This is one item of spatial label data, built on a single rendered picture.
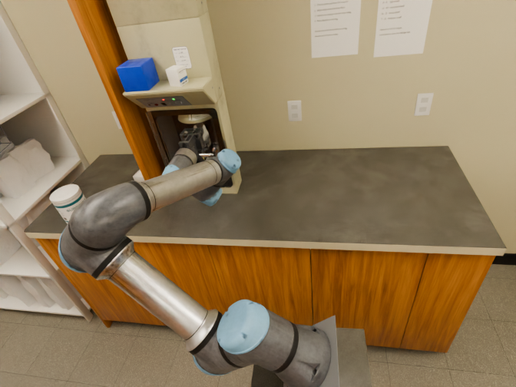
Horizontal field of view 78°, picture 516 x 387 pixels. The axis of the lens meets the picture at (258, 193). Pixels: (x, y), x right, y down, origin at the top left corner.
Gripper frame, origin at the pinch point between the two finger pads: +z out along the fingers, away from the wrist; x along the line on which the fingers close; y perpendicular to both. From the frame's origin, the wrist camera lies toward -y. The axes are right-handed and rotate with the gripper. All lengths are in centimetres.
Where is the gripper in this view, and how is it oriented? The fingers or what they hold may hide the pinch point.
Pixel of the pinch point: (204, 133)
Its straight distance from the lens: 130.6
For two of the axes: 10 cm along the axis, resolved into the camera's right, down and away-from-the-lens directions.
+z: 1.6, -6.3, 7.6
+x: -9.8, 0.0, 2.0
